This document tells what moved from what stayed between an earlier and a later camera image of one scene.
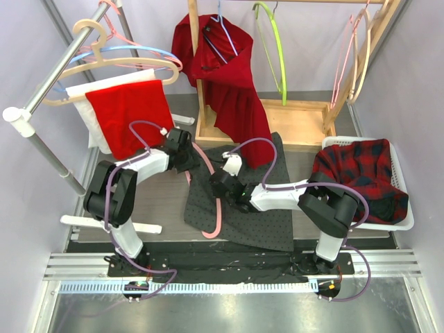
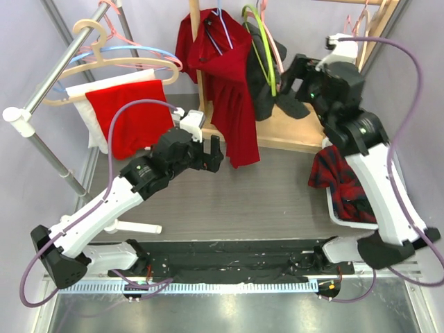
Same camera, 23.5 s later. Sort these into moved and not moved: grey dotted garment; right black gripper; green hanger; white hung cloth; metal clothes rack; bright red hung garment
Moved: right black gripper; green hanger; grey dotted garment
Not moved: bright red hung garment; metal clothes rack; white hung cloth
